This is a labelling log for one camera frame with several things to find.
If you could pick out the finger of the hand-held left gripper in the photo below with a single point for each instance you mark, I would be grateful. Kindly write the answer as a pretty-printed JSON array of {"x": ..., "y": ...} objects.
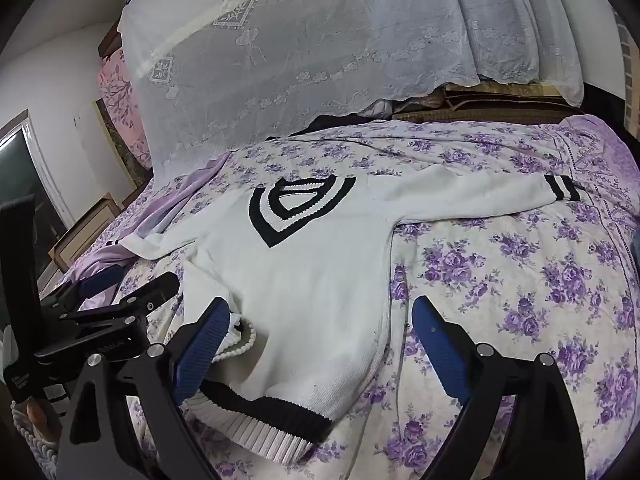
[
  {"x": 140, "y": 300},
  {"x": 100, "y": 280}
]

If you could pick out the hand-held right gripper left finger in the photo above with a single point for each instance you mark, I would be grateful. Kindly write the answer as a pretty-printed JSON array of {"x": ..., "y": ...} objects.
[{"x": 199, "y": 352}]

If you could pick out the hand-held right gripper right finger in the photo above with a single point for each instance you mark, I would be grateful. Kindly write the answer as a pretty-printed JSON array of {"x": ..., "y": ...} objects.
[{"x": 440, "y": 352}]

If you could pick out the white sweater with black trim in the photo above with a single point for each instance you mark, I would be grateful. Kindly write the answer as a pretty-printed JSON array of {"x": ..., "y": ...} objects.
[{"x": 300, "y": 280}]

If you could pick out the person's left forearm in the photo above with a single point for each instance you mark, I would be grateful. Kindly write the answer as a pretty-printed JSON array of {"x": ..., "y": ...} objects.
[{"x": 30, "y": 435}]

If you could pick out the wooden nightstand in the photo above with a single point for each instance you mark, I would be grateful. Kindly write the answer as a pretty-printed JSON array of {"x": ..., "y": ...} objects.
[{"x": 85, "y": 230}]

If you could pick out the purple floral bedsheet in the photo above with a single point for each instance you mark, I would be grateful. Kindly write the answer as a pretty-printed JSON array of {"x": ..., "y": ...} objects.
[{"x": 500, "y": 270}]

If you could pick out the lilac cloth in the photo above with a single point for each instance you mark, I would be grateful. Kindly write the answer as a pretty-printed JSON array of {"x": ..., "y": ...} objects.
[{"x": 170, "y": 200}]

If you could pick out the dark window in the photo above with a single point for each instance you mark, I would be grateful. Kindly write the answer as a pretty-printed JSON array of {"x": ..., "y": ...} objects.
[{"x": 20, "y": 170}]

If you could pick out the pink floral cloth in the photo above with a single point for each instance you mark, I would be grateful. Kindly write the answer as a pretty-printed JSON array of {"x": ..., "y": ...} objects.
[{"x": 120, "y": 95}]

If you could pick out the wooden headboard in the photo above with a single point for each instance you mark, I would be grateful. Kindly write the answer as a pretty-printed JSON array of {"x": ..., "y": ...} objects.
[{"x": 111, "y": 42}]

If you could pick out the grey satin cloth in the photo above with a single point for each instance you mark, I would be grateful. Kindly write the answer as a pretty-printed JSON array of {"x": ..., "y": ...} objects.
[{"x": 380, "y": 108}]

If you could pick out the dark cloth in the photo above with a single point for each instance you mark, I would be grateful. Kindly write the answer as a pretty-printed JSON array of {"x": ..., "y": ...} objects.
[{"x": 320, "y": 123}]

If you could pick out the white lace cover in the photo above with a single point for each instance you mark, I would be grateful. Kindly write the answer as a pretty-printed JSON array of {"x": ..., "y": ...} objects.
[{"x": 320, "y": 45}]

